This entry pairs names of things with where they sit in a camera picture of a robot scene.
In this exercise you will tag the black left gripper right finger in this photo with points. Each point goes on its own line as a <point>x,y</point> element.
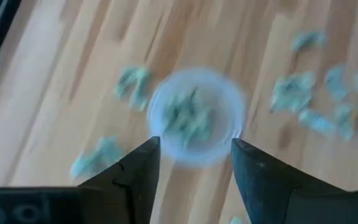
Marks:
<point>259,186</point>

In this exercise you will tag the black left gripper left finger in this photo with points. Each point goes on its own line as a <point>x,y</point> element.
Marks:
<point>132,189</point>

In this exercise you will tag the clear plastic cup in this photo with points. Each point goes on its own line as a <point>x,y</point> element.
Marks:
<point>157,124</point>

